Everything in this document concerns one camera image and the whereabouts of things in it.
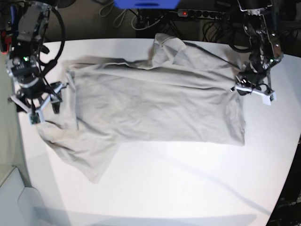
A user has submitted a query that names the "black power strip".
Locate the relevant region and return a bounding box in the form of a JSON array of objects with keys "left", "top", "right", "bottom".
[{"left": 176, "top": 9, "right": 226, "bottom": 20}]

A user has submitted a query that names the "red black clamp tool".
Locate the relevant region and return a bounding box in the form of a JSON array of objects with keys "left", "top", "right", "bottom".
[{"left": 0, "top": 29, "right": 12, "bottom": 54}]

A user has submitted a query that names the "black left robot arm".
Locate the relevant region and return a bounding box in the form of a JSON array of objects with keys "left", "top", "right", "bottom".
[{"left": 235, "top": 0, "right": 283, "bottom": 96}]

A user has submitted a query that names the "blue base camera housing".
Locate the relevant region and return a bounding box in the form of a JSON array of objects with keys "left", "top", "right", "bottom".
[{"left": 114, "top": 0, "right": 180, "bottom": 9}]

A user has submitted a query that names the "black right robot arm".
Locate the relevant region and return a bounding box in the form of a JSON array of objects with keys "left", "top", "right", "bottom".
[{"left": 6, "top": 0, "right": 66, "bottom": 115}]

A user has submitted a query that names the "beige t-shirt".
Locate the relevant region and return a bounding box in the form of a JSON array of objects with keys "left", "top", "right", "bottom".
[{"left": 37, "top": 33, "right": 246, "bottom": 183}]

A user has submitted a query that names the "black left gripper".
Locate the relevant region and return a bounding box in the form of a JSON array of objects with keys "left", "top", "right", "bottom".
[{"left": 236, "top": 71, "right": 267, "bottom": 84}]

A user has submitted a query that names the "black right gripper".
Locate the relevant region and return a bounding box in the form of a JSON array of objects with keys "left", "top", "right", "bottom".
[{"left": 14, "top": 82, "right": 63, "bottom": 114}]

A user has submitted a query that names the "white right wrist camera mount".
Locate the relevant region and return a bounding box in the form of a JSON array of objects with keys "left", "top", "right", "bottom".
[{"left": 8, "top": 82, "right": 69, "bottom": 125}]

